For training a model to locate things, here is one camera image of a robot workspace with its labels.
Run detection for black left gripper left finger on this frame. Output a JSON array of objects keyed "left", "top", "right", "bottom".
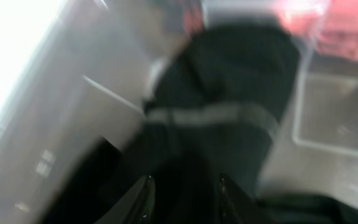
[{"left": 94, "top": 175, "right": 155, "bottom": 224}]

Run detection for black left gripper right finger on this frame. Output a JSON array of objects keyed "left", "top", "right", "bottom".
[{"left": 219, "top": 174, "right": 266, "bottom": 224}]

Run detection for black jeans with zipper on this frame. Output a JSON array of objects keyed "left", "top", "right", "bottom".
[{"left": 257, "top": 194, "right": 358, "bottom": 224}]

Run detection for red plaid flannel shirt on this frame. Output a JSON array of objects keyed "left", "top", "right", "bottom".
[{"left": 181, "top": 0, "right": 204, "bottom": 35}]

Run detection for pink folded garment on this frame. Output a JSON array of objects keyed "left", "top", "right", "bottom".
[{"left": 275, "top": 0, "right": 358, "bottom": 61}]

